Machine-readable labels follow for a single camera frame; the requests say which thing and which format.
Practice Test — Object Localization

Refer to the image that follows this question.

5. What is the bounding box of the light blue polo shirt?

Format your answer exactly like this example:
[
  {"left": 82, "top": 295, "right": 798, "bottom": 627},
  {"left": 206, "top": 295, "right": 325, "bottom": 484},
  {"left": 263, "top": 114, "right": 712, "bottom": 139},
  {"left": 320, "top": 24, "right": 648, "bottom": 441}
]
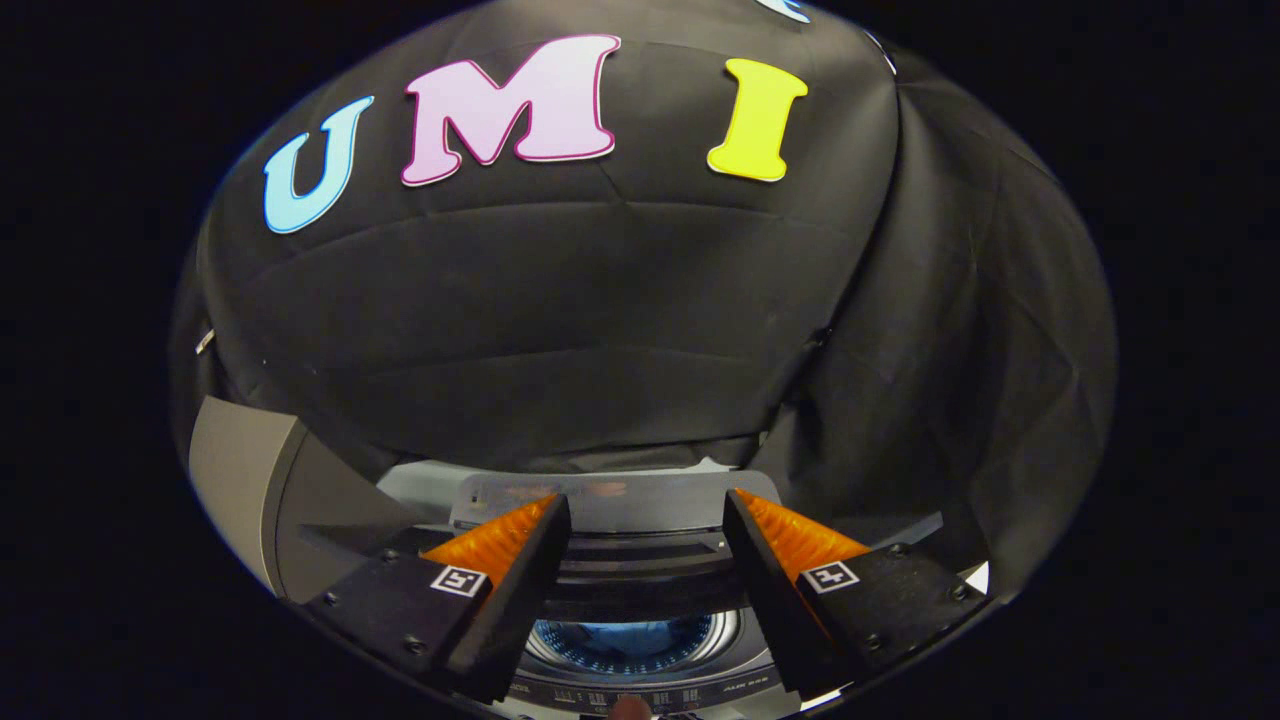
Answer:
[{"left": 575, "top": 620, "right": 696, "bottom": 651}]

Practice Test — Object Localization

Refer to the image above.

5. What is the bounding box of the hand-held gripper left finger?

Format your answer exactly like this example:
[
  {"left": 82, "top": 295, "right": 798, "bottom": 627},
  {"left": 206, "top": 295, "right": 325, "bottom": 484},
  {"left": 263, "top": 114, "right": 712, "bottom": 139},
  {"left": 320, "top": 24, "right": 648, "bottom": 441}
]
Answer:
[{"left": 300, "top": 493, "right": 573, "bottom": 704}]

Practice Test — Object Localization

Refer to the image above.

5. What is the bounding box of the grey washing machine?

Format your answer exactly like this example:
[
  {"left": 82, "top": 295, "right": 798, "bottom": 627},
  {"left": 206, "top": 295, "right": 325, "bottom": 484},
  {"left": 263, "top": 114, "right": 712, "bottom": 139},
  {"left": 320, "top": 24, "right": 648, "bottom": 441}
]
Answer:
[{"left": 300, "top": 455, "right": 951, "bottom": 720}]

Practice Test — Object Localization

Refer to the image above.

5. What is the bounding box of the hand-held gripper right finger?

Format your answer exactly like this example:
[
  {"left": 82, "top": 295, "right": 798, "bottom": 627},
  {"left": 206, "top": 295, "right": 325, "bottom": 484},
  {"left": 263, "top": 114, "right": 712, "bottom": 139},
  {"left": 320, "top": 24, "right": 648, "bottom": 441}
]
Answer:
[{"left": 723, "top": 488, "right": 991, "bottom": 698}]

